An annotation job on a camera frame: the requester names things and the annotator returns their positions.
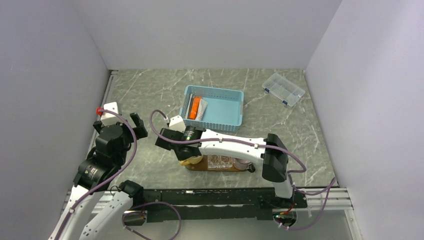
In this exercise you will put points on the yellow ceramic mug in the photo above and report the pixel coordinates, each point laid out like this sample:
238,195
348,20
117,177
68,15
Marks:
191,160

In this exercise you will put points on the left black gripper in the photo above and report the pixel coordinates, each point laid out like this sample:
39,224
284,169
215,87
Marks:
141,131

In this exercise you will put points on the brown wooden oval tray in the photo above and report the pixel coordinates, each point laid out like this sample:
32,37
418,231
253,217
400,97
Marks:
202,167

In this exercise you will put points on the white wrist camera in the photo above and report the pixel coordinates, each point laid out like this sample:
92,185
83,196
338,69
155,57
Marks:
176,123
108,113

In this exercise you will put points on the light blue plastic basket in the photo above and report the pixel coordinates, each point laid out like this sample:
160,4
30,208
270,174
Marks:
224,111

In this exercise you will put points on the clear acrylic toothbrush holder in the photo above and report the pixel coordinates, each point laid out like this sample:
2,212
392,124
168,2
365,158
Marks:
219,162

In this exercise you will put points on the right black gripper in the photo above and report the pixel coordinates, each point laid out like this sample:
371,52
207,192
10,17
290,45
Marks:
180,157

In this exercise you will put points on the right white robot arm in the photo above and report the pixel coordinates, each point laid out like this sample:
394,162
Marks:
270,152

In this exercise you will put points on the purple ceramic mug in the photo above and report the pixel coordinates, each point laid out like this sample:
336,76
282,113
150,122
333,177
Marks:
243,165

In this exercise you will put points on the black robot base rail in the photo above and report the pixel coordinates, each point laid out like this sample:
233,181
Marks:
260,203

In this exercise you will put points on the orange capped toothpaste tube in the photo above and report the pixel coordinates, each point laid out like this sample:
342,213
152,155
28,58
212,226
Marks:
193,112

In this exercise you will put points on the clear plastic compartment box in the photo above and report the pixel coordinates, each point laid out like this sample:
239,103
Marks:
285,90

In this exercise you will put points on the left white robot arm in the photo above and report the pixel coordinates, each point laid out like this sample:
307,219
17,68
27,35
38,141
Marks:
103,163

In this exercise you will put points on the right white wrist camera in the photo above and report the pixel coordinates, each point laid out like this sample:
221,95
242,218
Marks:
176,123

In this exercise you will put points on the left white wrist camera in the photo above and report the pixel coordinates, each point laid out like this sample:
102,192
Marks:
108,113

